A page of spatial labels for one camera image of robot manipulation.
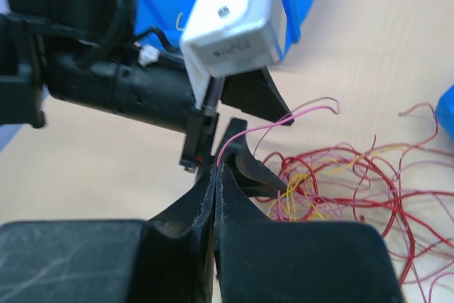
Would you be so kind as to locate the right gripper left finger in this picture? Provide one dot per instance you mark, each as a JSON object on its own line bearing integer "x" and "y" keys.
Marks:
{"x": 177, "y": 260}

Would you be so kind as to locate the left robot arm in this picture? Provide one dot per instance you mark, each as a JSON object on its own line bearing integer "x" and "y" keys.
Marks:
{"x": 87, "y": 52}

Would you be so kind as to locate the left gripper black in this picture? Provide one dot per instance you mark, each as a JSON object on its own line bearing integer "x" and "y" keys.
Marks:
{"x": 157, "y": 94}

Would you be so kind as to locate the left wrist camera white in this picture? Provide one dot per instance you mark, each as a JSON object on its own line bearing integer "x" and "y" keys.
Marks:
{"x": 215, "y": 46}

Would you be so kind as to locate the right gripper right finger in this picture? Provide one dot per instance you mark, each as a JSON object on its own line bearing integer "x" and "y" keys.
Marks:
{"x": 242, "y": 251}

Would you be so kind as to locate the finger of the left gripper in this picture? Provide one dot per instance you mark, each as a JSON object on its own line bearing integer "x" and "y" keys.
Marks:
{"x": 255, "y": 93}
{"x": 251, "y": 175}

